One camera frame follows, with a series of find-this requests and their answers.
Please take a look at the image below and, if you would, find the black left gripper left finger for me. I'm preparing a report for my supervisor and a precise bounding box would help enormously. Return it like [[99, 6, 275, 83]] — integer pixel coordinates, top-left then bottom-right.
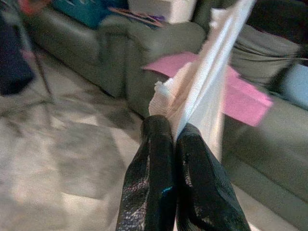
[[116, 115, 178, 231]]

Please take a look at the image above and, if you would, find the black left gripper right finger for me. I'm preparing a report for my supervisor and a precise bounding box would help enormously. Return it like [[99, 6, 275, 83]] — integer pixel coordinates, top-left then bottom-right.
[[176, 122, 251, 231]]

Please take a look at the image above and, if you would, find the white garment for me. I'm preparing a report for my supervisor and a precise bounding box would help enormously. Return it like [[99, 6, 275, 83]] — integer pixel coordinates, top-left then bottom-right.
[[148, 0, 257, 159]]

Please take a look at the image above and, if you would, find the pink mat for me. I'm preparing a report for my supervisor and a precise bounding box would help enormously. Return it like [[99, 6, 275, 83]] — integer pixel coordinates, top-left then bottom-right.
[[141, 52, 274, 128]]

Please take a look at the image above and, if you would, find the grey green leather sofa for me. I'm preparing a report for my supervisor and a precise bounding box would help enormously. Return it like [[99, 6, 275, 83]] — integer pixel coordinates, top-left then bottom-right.
[[24, 0, 308, 218]]

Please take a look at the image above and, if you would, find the colourful book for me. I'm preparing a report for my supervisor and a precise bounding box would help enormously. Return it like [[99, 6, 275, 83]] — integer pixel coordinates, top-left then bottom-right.
[[108, 6, 167, 27]]

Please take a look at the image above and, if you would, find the blue plastic basket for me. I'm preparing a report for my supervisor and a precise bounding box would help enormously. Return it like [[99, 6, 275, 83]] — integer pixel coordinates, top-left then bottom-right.
[[51, 0, 128, 27]]

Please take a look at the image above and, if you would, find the dark navy garment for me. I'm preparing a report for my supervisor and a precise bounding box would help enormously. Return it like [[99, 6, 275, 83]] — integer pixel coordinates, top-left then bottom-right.
[[0, 14, 35, 96]]

